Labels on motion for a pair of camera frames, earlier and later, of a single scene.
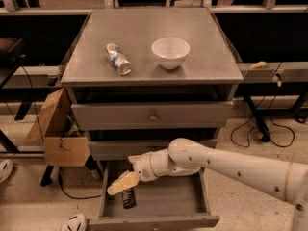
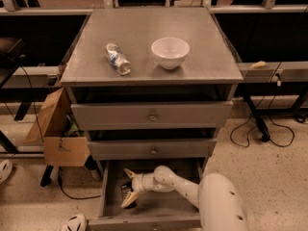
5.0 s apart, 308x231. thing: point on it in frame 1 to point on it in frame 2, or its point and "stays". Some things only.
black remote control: (129, 198) stays
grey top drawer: (160, 115) stays
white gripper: (143, 166) to (139, 183)
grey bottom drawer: (169, 201) stays
